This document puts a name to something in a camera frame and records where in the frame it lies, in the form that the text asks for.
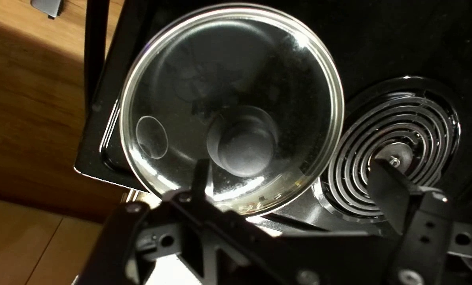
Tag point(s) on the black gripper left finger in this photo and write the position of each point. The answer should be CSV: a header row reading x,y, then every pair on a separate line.
x,y
200,180

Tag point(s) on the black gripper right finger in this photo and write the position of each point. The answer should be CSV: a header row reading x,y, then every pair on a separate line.
x,y
396,199

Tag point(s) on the glass pot lid black knob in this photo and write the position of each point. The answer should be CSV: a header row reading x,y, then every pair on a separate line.
x,y
194,80

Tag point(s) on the large coil stove burner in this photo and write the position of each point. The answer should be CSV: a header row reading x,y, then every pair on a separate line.
x,y
360,159

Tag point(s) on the black electric stove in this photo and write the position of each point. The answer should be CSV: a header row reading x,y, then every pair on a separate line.
x,y
404,42

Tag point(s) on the small grey object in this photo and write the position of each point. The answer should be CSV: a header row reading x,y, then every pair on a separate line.
x,y
48,7

